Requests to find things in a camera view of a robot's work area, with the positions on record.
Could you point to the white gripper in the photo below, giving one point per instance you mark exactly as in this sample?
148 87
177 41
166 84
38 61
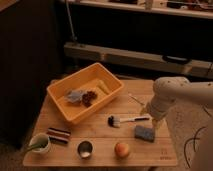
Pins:
155 114

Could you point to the blue grey sponge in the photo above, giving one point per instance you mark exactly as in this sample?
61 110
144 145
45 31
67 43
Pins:
146 134

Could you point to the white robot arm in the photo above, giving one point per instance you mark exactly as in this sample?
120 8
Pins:
169 90

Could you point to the small metal cup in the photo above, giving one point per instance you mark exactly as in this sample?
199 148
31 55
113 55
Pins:
85 149

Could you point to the black bristle brush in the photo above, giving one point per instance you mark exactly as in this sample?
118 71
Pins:
115 121

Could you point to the orange fruit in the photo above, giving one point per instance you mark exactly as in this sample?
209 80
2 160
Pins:
122 149

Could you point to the dark red grapes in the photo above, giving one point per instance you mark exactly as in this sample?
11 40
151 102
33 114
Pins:
88 97

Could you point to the yellow plastic bin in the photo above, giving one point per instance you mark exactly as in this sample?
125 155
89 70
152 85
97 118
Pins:
94 79

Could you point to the crumpled grey cloth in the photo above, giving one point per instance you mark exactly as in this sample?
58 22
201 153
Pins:
75 96

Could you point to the long grey case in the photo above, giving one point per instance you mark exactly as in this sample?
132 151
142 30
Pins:
137 59

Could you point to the vertical metal pole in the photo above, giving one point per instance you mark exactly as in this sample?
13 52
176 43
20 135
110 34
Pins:
73 36

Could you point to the background shelf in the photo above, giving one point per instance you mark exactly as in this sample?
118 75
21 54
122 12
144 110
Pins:
147 7

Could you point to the green utensil in mug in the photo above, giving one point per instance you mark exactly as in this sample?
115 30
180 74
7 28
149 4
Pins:
38 146

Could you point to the black case handle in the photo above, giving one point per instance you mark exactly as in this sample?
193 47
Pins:
176 60

